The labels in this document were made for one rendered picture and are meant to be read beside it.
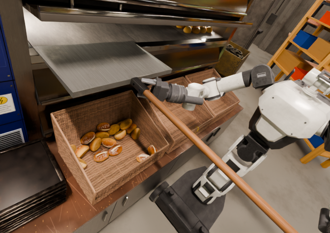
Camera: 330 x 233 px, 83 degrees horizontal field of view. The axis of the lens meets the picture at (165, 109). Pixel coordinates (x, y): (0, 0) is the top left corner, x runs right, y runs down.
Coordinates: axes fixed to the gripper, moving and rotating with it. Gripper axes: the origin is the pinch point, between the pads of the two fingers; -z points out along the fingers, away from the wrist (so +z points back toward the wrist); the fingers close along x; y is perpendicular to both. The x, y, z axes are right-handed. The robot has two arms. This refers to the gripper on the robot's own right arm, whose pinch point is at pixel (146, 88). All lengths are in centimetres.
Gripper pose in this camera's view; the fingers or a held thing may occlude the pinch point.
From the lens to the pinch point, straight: 83.7
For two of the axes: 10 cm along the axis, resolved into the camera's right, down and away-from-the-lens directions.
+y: -1.6, -6.9, 7.0
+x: -3.3, 7.1, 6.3
